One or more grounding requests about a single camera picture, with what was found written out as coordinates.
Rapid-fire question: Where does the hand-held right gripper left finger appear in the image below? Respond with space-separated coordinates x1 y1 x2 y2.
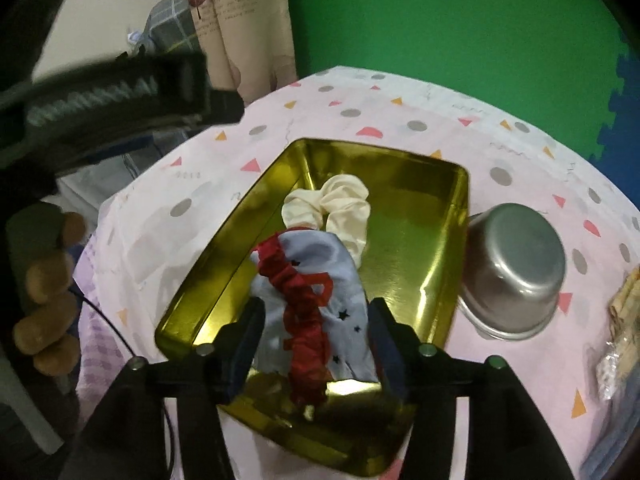
60 297 268 480

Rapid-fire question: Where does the grey plaid cloth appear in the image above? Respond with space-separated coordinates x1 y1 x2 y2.
125 0 201 176

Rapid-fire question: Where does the light blue star cloth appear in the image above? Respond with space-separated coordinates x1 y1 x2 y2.
249 230 381 383

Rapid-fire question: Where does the person's left hand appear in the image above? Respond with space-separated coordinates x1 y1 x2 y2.
12 210 88 377

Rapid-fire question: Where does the blue foam mat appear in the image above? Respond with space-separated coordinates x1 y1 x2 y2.
592 35 640 181

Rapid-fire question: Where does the green foam mat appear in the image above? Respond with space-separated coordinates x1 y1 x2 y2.
282 0 631 161

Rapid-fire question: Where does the cream satin scrunchie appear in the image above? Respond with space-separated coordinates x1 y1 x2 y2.
281 174 372 268

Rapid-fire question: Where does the beige folded cloth stack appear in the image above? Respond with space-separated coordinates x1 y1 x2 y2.
607 265 640 346

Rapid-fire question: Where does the pink patterned tablecloth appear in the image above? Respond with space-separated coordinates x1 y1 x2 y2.
75 65 640 480

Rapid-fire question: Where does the stainless steel bowl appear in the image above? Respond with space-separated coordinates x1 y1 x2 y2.
459 203 567 342

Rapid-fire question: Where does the purple checked cloth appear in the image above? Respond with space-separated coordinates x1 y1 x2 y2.
75 245 133 411

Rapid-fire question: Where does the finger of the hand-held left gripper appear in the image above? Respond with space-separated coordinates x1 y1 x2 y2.
206 87 246 126

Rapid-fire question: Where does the beige printed bag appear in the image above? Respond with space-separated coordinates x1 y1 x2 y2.
170 0 298 106

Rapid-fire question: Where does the gold metal tin box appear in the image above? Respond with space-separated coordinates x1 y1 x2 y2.
154 137 471 476

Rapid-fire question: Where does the red scrunchie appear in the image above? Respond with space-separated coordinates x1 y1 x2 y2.
256 234 333 407

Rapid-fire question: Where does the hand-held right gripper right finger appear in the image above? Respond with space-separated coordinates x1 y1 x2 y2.
367 297 576 480

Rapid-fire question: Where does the black cable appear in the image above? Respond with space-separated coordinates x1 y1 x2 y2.
70 287 176 466

